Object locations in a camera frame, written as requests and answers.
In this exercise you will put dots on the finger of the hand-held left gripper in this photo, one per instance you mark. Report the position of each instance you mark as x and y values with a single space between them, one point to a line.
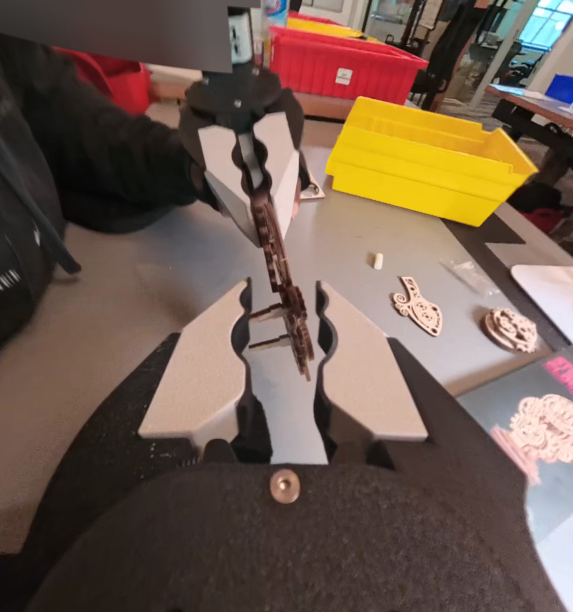
281 162
219 162

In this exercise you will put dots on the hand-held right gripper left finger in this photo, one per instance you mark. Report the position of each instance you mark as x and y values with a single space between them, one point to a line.
200 377

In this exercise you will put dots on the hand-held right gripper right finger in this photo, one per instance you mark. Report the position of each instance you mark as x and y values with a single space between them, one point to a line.
367 382

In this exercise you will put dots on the wooden gear assembly with pegs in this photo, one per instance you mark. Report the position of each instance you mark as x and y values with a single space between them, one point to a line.
277 258

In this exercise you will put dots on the person's left forearm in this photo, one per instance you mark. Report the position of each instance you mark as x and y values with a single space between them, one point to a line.
114 158

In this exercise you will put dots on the person's left hand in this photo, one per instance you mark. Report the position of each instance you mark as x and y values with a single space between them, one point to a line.
297 208

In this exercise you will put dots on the wooden puzzle sheet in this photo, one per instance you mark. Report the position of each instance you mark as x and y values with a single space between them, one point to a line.
315 192

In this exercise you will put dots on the red plastic bin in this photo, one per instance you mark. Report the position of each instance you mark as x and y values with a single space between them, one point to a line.
315 67

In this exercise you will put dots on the ornate wooden teardrop piece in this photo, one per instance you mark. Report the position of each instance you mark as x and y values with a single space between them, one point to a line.
420 311

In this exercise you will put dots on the white wipes canister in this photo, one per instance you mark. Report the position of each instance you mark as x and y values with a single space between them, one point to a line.
274 12

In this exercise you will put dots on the yellow plastic tray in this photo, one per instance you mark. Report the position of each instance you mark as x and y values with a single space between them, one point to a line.
315 26

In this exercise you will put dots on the red plastic stool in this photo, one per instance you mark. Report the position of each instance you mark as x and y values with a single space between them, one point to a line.
124 91

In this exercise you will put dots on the small white cylinder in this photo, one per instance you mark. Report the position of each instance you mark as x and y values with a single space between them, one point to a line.
376 260

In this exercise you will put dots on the yellow plastic bin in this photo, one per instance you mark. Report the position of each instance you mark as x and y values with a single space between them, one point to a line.
410 181

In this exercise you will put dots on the black puzzle box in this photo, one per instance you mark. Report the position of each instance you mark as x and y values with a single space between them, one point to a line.
506 406

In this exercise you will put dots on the clear plastic bag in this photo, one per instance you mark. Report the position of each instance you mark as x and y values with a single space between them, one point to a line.
468 272

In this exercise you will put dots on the small stacked wooden gear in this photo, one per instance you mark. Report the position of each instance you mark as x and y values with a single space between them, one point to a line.
511 332

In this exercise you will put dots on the white metal stand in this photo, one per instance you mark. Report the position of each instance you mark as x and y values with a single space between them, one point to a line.
544 291

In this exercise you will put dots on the person's black printed hoodie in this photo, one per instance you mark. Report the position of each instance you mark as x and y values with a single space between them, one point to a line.
9 215

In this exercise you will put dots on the blue plastic tray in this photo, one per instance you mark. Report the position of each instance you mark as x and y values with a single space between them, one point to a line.
568 88

